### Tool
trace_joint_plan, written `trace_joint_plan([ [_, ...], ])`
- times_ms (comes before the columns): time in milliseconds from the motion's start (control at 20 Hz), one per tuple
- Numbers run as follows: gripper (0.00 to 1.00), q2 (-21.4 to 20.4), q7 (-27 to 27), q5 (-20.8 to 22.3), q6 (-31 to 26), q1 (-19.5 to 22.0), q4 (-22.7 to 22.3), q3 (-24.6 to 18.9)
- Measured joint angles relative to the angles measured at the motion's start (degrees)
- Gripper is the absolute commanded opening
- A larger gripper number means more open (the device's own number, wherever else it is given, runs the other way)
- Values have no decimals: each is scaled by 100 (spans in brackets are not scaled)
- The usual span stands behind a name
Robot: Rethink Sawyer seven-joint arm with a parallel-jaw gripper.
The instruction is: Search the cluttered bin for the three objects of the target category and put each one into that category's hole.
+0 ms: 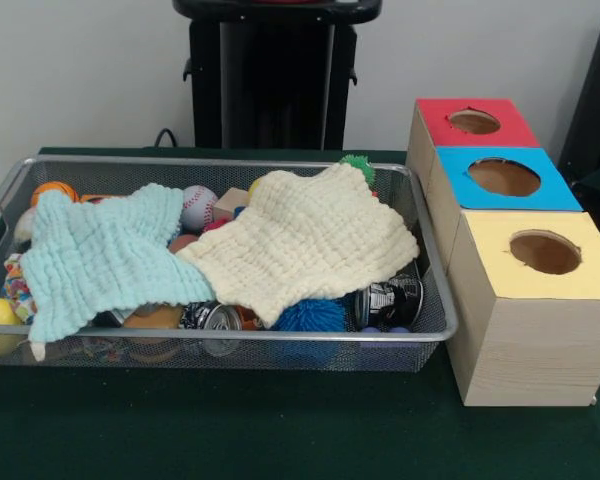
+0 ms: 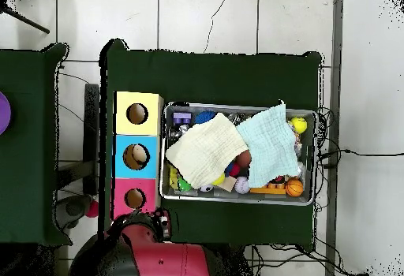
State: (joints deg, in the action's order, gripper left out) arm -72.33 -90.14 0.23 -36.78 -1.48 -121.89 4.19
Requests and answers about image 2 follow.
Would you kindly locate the grey object with red knob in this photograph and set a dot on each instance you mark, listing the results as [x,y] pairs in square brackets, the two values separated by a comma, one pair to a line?
[74,209]

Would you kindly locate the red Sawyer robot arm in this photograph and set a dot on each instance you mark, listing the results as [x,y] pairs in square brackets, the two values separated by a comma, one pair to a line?
[170,260]

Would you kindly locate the white toy baseball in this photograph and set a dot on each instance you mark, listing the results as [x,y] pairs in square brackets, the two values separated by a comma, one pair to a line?
[242,185]

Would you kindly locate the dark green table cloth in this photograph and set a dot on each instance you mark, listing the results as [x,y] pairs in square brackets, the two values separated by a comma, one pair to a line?
[31,162]
[221,77]

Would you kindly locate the light blue waffle cloth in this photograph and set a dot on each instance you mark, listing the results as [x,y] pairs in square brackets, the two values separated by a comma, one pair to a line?
[271,143]

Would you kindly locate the orange toy basketball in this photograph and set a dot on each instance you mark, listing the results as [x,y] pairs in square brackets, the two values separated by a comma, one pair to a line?
[294,188]

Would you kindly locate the black upright panel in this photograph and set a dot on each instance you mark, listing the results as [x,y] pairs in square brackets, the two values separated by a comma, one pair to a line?
[91,115]

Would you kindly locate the blue spiky rubber ball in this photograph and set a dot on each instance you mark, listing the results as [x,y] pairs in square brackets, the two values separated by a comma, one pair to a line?
[203,117]

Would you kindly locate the yellow smiley ball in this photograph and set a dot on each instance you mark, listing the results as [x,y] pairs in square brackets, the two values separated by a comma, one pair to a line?
[299,124]

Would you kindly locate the cream waffle cloth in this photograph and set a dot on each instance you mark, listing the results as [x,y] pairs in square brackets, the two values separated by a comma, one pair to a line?
[205,149]

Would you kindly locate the brown toy ball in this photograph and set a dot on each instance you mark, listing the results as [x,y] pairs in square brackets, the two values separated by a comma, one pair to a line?
[243,159]

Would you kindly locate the wooden box with three holes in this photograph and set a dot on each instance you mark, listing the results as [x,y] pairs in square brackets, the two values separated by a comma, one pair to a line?
[151,124]

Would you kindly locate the purple toy brick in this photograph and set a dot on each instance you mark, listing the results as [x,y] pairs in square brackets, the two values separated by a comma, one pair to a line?
[182,117]

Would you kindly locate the black tripod leg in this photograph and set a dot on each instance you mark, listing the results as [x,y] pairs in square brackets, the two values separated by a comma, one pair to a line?
[28,22]

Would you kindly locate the orange flat toy brick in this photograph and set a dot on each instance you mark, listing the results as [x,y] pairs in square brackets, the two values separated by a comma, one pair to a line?
[265,190]

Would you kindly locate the yellow tennis ball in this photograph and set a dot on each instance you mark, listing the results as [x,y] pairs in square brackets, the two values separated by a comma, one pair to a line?
[219,179]

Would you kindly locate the purple ball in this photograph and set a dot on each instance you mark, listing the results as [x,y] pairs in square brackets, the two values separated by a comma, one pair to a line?
[3,113]

